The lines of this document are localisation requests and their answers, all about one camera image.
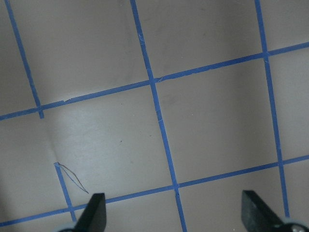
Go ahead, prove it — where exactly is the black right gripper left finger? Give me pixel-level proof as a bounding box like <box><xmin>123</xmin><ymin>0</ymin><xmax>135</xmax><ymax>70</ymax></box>
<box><xmin>73</xmin><ymin>193</ymin><xmax>106</xmax><ymax>232</ymax></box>

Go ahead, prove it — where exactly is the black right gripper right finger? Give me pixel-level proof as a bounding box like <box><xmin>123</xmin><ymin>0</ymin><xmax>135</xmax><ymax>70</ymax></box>
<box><xmin>241</xmin><ymin>190</ymin><xmax>285</xmax><ymax>232</ymax></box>

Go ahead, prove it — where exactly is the loose blue tape thread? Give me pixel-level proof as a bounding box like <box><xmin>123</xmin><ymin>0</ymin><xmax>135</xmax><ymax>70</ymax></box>
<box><xmin>58</xmin><ymin>163</ymin><xmax>89</xmax><ymax>194</ymax></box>

